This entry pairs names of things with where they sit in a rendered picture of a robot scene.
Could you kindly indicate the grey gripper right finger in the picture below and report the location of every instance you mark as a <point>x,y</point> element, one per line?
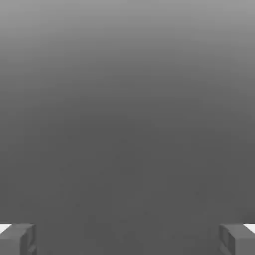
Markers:
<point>241,241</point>

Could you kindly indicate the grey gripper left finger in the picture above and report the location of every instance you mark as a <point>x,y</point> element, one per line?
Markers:
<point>14,241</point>

